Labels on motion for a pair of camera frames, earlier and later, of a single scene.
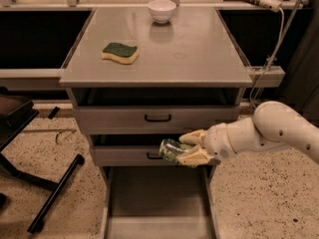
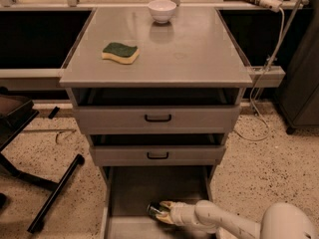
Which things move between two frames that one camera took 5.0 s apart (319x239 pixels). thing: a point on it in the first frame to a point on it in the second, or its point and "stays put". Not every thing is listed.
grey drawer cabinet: [141, 75] stays put
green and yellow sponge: [121, 53] stays put
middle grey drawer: [133, 155] stays put
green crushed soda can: [170, 149] to [154, 208]
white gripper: [217, 141] to [179, 213]
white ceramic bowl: [161, 10] stays put
